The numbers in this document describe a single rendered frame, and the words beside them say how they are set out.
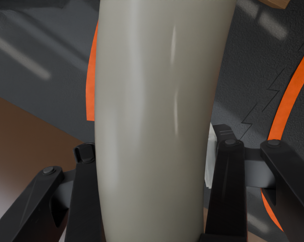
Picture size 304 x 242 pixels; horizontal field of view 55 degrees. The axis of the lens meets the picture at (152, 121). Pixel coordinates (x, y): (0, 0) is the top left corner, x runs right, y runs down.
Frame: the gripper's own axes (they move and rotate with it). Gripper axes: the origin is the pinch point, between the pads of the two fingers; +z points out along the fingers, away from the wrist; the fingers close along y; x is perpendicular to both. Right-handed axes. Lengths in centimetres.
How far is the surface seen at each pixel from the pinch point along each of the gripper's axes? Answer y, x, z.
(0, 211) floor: -90, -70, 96
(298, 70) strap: 43, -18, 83
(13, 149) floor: -72, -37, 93
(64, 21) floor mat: -34, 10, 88
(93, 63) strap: -27, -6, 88
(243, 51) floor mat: 25, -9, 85
